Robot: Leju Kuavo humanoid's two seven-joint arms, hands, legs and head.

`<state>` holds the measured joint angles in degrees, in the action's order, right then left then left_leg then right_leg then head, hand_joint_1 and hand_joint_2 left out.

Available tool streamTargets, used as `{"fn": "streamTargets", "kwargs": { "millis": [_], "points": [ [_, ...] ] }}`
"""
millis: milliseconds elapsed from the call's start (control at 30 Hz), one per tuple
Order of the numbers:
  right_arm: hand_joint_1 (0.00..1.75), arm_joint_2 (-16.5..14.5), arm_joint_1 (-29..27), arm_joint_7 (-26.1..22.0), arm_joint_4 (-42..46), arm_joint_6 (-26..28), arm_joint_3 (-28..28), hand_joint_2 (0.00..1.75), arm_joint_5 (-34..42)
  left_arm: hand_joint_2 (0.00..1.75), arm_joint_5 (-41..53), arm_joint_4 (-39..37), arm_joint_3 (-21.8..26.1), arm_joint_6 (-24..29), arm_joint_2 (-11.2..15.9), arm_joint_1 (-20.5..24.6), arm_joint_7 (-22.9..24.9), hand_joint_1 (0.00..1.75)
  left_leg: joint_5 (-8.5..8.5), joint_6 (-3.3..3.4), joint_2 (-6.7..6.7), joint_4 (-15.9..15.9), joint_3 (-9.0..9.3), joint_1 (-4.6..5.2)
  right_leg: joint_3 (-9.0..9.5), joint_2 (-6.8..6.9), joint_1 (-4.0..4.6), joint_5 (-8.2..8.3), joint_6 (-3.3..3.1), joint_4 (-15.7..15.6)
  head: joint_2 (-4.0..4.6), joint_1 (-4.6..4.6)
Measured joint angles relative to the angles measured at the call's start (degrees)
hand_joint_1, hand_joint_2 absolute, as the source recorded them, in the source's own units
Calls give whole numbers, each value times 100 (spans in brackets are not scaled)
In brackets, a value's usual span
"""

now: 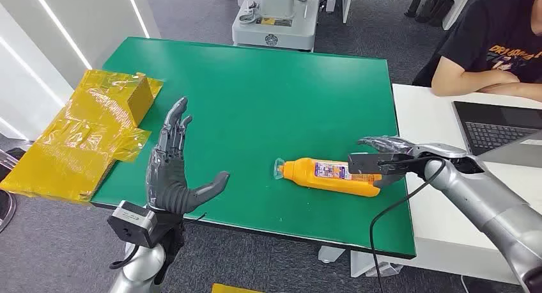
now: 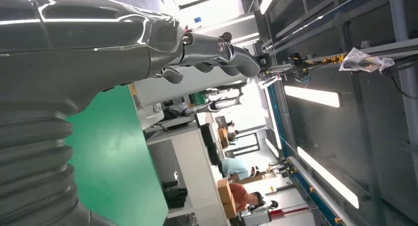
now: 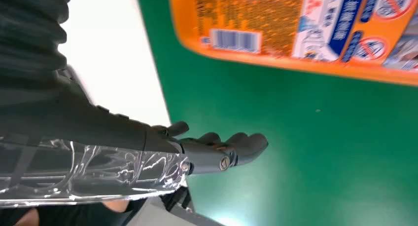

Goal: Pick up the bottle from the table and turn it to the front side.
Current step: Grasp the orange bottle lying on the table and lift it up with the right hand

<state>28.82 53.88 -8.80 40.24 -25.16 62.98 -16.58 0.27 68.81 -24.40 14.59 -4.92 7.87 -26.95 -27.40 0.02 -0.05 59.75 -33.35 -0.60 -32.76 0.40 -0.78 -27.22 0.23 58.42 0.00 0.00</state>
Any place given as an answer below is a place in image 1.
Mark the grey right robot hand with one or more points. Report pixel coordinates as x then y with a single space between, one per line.
389 143

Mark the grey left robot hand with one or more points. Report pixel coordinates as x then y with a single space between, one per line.
167 185

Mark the orange detergent bottle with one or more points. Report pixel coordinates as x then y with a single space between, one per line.
305 174

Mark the person's left forearm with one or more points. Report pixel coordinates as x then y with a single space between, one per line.
527 91

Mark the person's right forearm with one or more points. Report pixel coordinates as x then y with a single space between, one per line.
461 83

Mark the yellow taped cardboard box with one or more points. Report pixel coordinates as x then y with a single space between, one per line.
80 138

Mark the grey laptop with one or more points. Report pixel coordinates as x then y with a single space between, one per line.
491 130

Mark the yellow flat object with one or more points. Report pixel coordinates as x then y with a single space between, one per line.
230 289

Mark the white under-desk panel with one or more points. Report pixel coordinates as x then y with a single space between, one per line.
364 265

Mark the white table foot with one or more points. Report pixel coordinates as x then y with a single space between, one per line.
330 254

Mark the person's right hand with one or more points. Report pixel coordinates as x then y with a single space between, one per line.
506 77

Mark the slim black boot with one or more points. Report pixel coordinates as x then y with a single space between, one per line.
413 5

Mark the wide black boot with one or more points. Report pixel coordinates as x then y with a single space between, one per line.
438 9

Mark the white furniture leg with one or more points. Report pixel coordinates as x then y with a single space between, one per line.
347 3

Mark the person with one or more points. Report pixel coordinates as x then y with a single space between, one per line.
491 32

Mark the white furniture panel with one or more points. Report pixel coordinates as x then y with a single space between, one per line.
459 3

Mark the white grey machine base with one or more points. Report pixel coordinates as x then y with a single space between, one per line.
275 30

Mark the round metal stand base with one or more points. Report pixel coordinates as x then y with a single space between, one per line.
6 206

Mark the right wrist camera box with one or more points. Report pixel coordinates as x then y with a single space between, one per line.
366 163

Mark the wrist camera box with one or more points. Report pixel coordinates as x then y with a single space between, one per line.
366 163
131 223

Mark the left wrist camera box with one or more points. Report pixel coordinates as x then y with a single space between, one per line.
131 223

